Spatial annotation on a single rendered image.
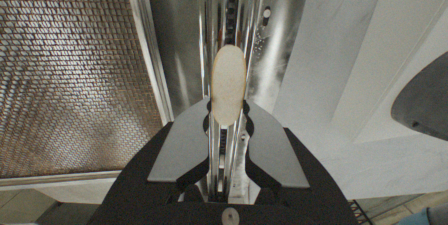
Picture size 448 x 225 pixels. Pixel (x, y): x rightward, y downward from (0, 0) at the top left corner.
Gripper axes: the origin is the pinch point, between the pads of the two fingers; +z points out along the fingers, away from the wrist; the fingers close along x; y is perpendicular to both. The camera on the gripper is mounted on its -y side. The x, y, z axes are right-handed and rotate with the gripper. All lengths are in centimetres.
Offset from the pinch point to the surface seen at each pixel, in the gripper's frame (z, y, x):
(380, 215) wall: 87, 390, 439
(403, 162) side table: 12, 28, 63
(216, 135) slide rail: 8.7, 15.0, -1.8
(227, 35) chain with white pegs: 9.8, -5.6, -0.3
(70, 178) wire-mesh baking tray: 0.2, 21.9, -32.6
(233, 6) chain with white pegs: 9.8, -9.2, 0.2
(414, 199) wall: 87, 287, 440
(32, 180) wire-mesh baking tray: -0.8, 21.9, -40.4
